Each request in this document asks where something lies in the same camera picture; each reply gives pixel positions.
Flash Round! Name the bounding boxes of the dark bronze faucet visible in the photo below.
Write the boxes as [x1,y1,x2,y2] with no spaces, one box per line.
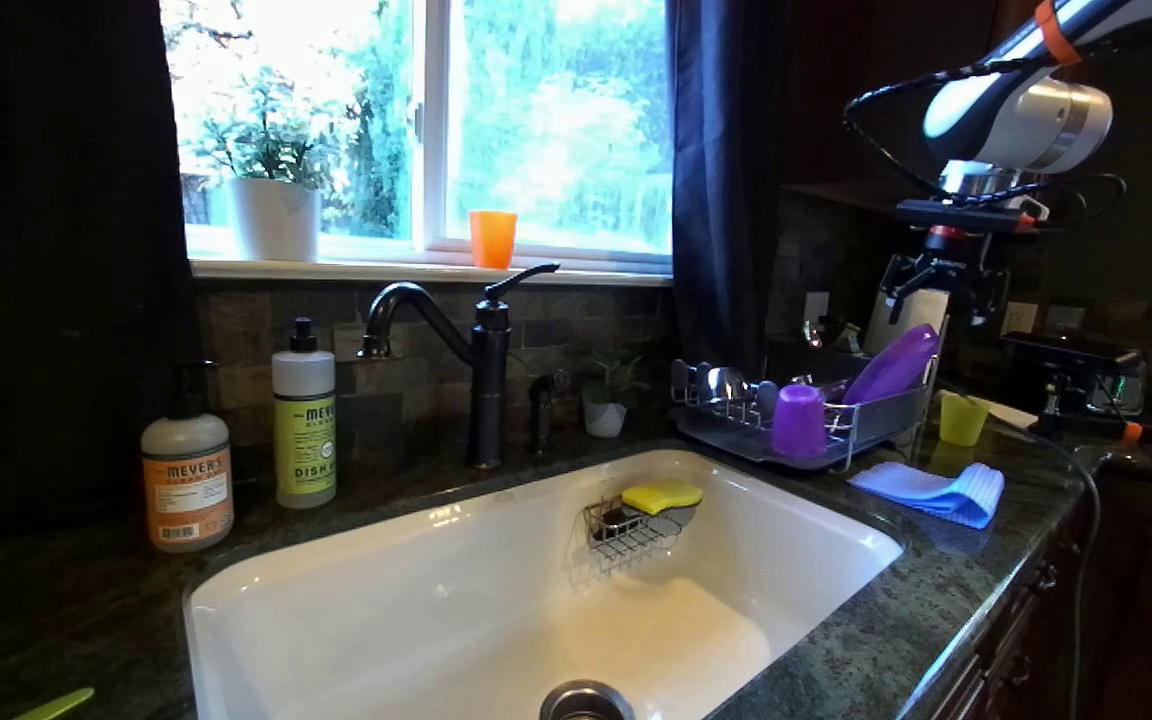
[355,258,562,472]

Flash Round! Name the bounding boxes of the purple plastic plate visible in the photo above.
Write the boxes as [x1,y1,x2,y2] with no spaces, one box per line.
[834,320,946,408]

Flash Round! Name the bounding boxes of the orange plastic cup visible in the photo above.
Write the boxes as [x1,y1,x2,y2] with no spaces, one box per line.
[469,206,518,277]

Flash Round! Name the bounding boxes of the black cable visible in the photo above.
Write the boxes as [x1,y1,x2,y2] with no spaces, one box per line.
[988,412,1108,720]

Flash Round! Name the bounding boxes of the blue striped dish cloth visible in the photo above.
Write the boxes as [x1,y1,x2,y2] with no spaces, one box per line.
[848,455,1012,536]

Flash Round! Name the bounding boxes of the yellow sponge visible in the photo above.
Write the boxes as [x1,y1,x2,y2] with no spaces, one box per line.
[616,476,709,518]

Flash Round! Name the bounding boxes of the purple utensil holder cup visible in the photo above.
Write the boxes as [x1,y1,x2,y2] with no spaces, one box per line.
[769,377,830,469]

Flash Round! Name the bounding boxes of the dark blue curtain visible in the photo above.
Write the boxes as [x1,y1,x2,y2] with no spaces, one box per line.
[664,0,796,368]

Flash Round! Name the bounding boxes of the dark countertop appliance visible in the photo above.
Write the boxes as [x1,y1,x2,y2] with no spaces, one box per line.
[1001,331,1152,433]

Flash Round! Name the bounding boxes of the metal cups in rack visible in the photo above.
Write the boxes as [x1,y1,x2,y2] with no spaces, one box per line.
[672,356,784,419]

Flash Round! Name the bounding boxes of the wire sponge caddy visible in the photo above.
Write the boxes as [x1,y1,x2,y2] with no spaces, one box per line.
[581,491,696,567]

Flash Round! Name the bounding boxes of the green label soap bottle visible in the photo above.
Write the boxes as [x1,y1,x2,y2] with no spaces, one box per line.
[269,312,339,512]

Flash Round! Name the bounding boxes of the orange label soap bottle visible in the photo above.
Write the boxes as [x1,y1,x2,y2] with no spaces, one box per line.
[134,356,241,557]

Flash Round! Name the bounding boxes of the small green plastic cup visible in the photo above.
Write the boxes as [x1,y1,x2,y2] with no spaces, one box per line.
[936,388,994,452]

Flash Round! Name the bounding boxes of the plant in white pot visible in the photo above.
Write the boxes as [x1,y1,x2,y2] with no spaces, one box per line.
[192,74,339,265]

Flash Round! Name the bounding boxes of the stainless steel drying rack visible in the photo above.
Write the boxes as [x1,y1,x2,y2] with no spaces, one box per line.
[664,351,938,472]

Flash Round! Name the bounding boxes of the yellow-green utensil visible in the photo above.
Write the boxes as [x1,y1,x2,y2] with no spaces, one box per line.
[11,682,98,720]

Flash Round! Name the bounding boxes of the white ceramic sink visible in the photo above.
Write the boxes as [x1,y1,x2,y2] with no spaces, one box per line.
[181,444,907,720]

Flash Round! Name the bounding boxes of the small plant in grey pot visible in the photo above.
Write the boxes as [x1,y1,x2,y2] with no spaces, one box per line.
[574,349,647,444]

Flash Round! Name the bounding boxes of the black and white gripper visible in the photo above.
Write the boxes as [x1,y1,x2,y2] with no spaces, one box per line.
[880,154,1053,331]

